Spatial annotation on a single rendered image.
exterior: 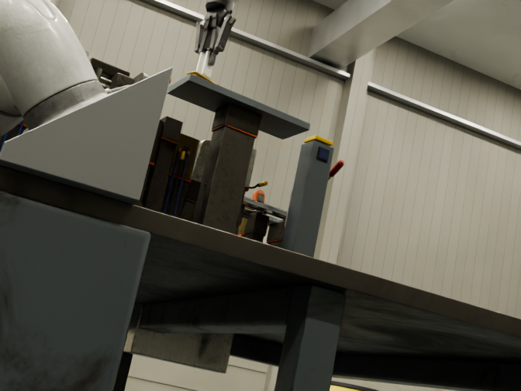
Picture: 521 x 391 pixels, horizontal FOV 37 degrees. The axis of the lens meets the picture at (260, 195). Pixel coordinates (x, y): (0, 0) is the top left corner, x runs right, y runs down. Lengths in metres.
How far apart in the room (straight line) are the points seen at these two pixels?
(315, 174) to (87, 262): 0.98
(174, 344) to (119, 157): 1.39
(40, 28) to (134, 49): 10.37
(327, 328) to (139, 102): 0.55
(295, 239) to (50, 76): 0.90
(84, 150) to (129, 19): 10.69
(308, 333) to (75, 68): 0.64
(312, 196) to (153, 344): 0.80
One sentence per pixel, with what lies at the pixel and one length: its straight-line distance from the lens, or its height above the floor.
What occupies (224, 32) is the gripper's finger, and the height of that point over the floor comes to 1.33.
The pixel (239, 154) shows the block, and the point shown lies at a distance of 2.00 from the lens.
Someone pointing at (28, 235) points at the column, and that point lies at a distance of 1.28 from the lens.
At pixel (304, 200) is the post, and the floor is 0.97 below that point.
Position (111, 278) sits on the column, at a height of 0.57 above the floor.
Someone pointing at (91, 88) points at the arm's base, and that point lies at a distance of 1.43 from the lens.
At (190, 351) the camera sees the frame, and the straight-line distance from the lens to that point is 2.62.
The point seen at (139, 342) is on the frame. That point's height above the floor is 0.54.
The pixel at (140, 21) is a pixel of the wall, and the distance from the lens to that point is 11.99.
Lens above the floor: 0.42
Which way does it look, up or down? 15 degrees up
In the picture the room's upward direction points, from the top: 12 degrees clockwise
